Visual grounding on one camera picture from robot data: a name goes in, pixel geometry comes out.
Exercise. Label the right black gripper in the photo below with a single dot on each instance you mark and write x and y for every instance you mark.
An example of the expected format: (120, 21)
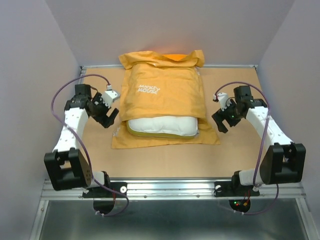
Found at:
(218, 117)

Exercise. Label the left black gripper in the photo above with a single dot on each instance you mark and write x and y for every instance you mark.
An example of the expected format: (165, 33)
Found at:
(107, 122)

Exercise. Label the white pillow yellow edge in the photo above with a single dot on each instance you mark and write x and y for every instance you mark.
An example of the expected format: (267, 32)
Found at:
(181, 127)

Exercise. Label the orange patterned pillowcase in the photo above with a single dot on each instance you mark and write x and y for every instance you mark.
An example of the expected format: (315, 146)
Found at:
(157, 85)

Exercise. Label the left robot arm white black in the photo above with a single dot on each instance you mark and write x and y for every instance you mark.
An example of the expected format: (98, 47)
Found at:
(66, 165)

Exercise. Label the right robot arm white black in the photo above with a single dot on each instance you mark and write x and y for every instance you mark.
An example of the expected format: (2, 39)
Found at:
(280, 159)

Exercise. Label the metal sheet panel front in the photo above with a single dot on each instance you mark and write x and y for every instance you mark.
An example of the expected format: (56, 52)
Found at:
(173, 220)

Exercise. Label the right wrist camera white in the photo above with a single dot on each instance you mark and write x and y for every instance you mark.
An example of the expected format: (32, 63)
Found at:
(223, 99)

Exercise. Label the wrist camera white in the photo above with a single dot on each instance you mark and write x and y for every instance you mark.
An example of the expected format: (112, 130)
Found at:
(223, 99)
(110, 96)

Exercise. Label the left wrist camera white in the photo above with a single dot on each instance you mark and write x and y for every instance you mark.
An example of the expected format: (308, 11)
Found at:
(110, 96)

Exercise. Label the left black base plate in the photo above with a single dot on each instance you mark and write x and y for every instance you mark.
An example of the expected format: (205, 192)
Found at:
(108, 203)

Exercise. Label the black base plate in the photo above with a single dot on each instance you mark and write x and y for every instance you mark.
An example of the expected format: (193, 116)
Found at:
(108, 203)
(240, 196)

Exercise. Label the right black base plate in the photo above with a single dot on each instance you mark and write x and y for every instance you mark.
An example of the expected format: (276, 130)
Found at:
(240, 196)

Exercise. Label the aluminium frame rail front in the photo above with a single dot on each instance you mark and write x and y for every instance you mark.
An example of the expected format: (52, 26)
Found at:
(139, 189)

